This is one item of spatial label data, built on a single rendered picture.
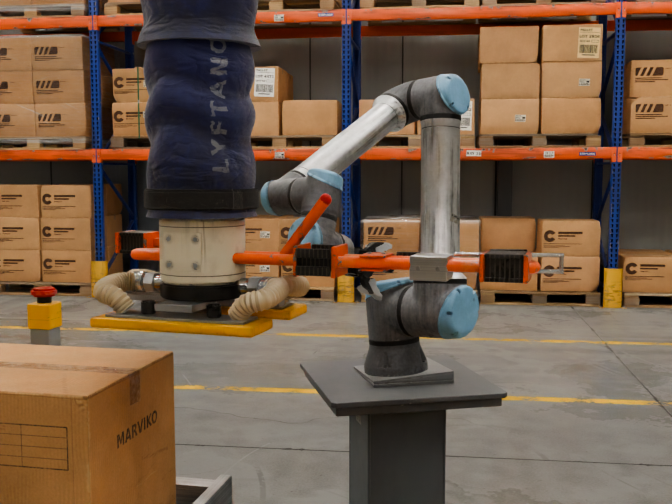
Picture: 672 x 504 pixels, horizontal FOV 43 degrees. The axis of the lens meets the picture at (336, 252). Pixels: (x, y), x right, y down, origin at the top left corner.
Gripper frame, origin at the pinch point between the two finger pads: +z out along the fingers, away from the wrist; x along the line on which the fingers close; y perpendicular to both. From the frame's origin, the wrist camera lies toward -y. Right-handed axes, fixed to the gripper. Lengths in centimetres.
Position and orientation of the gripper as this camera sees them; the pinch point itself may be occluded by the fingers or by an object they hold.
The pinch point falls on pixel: (388, 273)
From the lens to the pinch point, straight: 226.1
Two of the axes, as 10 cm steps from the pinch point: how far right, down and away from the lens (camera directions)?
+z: 5.6, 2.5, 7.9
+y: -8.0, -0.7, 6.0
